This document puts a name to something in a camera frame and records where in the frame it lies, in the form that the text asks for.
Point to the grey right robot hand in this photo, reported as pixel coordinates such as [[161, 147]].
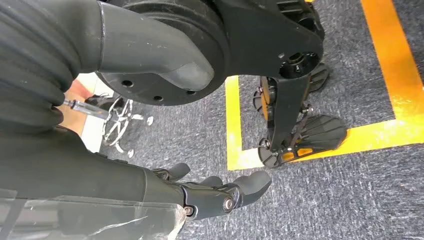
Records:
[[99, 172]]

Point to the large black orange caster wheel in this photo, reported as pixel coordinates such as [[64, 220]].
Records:
[[318, 132]]

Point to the yellow floor tape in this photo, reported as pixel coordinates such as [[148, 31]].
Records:
[[233, 132]]

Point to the black office chair chrome base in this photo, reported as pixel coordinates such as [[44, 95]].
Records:
[[89, 110]]

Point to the small black orange caster wheel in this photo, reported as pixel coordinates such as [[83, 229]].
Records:
[[265, 96]]

